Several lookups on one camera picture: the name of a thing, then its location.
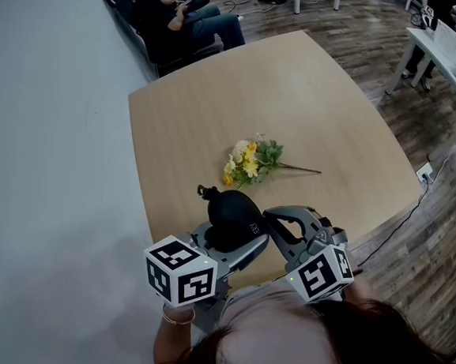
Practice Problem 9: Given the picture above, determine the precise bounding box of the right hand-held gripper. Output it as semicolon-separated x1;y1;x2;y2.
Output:
262;200;357;308

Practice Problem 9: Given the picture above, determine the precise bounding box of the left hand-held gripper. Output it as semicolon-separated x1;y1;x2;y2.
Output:
141;215;277;310

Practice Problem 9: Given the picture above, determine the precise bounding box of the black zippered pouch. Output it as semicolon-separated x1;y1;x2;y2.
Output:
196;178;273;256

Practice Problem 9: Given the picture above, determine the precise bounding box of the person's left forearm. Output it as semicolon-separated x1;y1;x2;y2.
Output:
146;301;202;364

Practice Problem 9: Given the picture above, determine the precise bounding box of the person's right forearm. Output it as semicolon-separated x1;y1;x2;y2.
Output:
340;270;379;311

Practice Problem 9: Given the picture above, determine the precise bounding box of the grey table leg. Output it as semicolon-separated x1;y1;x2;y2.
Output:
188;295;228;336

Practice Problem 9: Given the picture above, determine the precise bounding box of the yellow artificial flower bouquet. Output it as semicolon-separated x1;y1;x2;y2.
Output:
218;126;323;190

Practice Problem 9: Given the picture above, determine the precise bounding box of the person's pink shirt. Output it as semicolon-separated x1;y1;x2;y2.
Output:
217;274;348;364

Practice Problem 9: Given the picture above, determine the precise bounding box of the white power strip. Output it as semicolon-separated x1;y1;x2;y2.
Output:
414;161;435;184

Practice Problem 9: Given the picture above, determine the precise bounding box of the long white table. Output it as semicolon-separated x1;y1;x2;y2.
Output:
379;22;456;133

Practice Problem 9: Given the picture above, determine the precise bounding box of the black chair row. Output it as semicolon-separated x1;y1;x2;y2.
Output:
103;0;226;86

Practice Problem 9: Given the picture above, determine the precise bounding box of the gold bangle bracelet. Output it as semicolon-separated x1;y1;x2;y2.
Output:
161;301;197;328

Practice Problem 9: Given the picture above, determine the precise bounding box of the black cable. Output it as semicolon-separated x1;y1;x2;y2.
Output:
349;178;436;269

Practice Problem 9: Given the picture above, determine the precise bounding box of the white cable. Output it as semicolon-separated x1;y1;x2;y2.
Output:
428;134;456;182

